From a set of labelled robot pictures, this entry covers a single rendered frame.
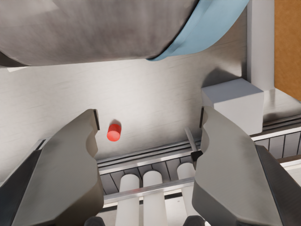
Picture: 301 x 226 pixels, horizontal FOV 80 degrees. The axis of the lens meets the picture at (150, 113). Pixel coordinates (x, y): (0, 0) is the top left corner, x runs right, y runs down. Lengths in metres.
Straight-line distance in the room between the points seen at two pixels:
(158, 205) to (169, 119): 0.20
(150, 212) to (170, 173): 0.13
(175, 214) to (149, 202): 0.24
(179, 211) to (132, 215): 0.25
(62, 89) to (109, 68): 0.12
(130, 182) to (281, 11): 0.48
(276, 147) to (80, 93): 0.51
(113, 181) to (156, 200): 0.15
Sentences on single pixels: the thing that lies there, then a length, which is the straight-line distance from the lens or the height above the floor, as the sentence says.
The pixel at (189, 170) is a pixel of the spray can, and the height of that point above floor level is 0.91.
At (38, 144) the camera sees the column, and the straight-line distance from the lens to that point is 0.55.
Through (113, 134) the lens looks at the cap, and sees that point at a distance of 0.46.
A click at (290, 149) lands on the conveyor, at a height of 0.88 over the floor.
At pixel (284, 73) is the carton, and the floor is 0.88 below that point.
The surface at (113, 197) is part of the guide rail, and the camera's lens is 0.47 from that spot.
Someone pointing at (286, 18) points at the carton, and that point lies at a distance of 0.44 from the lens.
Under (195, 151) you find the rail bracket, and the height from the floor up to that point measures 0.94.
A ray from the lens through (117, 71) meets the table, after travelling 0.43.
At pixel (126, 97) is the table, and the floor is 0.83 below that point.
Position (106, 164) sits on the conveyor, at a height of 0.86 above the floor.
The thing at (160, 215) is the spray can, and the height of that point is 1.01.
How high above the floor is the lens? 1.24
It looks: 62 degrees down
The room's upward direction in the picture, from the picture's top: 175 degrees clockwise
